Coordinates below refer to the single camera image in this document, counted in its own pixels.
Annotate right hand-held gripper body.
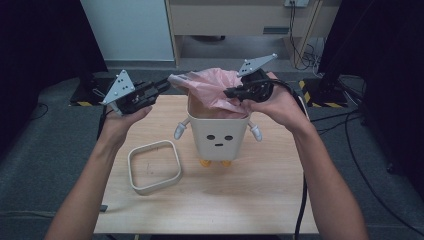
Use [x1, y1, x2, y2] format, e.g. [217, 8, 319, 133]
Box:
[236, 53, 279, 104]

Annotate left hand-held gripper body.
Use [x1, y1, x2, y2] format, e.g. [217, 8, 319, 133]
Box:
[101, 69, 160, 117]

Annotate pink plastic bag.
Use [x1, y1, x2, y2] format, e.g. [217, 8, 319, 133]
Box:
[167, 67, 252, 116]

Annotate beige character trash bin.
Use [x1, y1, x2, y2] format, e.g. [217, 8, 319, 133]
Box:
[173, 94, 264, 168]

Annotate person's right hand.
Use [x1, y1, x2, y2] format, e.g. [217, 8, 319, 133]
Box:
[246, 71, 313, 135]

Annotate person's left hand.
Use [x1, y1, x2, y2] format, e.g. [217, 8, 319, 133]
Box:
[98, 105, 154, 149]

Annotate black striped stand base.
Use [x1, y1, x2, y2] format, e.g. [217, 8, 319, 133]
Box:
[69, 77, 116, 108]
[298, 78, 350, 109]

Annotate white partition panel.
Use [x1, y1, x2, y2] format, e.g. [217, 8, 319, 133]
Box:
[79, 0, 176, 62]

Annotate light wooden desk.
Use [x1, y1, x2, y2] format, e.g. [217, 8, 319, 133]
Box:
[164, 0, 344, 69]

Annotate black curtain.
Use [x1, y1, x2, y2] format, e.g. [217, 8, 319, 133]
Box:
[0, 0, 108, 158]
[318, 0, 424, 194]

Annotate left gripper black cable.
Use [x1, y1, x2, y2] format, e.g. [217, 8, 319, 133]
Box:
[96, 106, 115, 141]

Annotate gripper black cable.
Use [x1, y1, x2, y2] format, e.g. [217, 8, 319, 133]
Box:
[96, 106, 115, 141]
[272, 79, 310, 240]

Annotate bundle of black cables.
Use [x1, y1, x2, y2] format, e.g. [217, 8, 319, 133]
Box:
[289, 2, 322, 72]

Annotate beige square bin ring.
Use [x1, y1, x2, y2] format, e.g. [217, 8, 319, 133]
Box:
[127, 139, 183, 196]

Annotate thin black floor cable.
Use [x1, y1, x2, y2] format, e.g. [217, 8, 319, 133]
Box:
[29, 102, 50, 122]

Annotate wall power socket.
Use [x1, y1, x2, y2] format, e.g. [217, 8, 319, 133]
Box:
[283, 0, 311, 9]

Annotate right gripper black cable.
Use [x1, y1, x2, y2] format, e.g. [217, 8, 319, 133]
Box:
[272, 79, 310, 240]

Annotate long black floor cable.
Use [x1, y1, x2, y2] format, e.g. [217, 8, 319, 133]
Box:
[344, 109, 424, 237]

